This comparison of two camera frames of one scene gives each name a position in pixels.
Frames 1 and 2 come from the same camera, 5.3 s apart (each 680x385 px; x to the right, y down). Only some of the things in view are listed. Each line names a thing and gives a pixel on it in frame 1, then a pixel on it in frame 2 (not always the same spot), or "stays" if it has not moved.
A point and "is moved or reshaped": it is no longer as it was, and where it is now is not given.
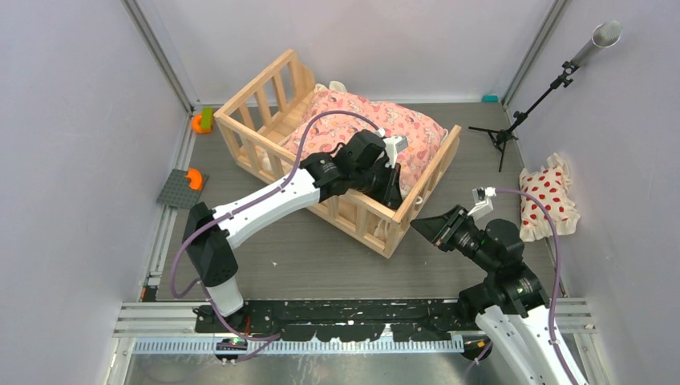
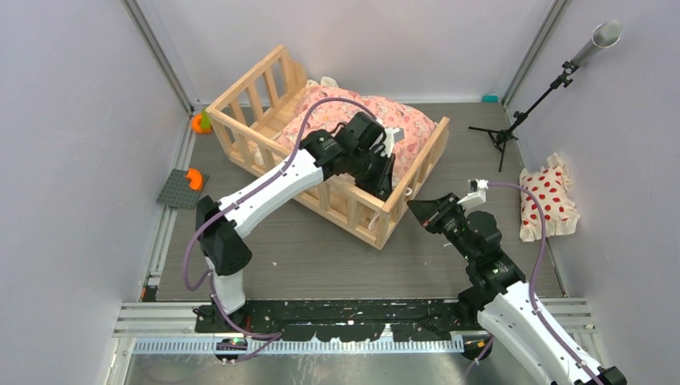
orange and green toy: x=203 y=123 stays
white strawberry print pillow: x=551 y=184 stays
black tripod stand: x=605 y=34 stays
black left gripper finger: x=394 y=198 -> x=386 y=185
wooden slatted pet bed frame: x=253 y=123 is moved or reshaped
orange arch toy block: x=196 y=178 stays
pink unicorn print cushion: x=426 y=138 is moved or reshaped
